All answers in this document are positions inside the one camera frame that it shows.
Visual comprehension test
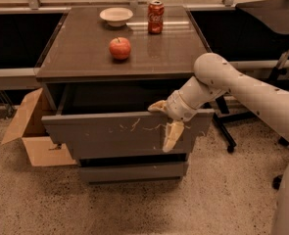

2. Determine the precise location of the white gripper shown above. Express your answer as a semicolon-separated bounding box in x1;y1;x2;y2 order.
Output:
148;90;197;153

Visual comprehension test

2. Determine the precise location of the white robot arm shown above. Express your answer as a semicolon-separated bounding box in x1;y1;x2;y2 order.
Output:
148;53;289;235

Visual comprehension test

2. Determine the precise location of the black rolling stand base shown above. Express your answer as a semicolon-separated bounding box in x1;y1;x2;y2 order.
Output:
213;96;257;154

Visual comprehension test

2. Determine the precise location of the grey bottom drawer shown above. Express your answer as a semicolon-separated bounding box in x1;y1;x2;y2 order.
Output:
79;162;189;183

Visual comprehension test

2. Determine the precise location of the grey drawer cabinet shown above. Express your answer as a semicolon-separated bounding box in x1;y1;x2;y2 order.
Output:
36;7;213;172

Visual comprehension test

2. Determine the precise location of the red apple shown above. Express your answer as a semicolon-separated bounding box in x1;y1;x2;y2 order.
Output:
109;37;131;60

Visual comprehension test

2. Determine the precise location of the red cola can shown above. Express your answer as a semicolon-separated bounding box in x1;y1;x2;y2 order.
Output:
147;0;165;34

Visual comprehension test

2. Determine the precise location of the white ceramic bowl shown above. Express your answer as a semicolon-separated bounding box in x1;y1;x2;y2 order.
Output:
100;7;133;27

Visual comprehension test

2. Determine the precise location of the open cardboard box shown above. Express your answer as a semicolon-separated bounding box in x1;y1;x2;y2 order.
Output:
2;89;76;166

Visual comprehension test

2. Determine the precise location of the grey top drawer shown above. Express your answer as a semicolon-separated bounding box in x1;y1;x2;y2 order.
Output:
41;81;216;161

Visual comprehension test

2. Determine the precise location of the grey drawer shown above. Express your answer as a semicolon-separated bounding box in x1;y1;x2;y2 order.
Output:
79;162;189;183
41;81;216;161

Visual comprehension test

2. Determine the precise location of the black office chair base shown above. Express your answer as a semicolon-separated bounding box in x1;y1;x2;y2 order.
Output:
271;137;289;190

